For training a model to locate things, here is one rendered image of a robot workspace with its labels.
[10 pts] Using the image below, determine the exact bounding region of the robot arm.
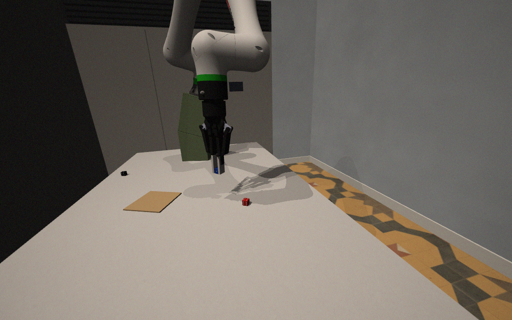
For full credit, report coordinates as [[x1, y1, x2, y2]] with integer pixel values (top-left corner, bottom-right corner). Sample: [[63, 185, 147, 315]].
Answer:
[[163, 0, 270, 101]]

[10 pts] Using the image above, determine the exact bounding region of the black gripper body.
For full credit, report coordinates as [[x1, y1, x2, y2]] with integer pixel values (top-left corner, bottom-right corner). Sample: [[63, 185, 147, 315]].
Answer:
[[202, 101, 227, 133]]

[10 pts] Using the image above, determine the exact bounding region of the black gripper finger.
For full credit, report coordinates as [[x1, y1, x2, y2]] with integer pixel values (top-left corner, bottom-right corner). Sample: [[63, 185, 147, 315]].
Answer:
[[213, 121, 233, 175], [199, 123, 218, 173]]

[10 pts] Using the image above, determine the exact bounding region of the tan flat square mat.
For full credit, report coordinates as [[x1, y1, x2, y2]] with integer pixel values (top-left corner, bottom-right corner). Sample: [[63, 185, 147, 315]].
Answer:
[[123, 191, 181, 213]]

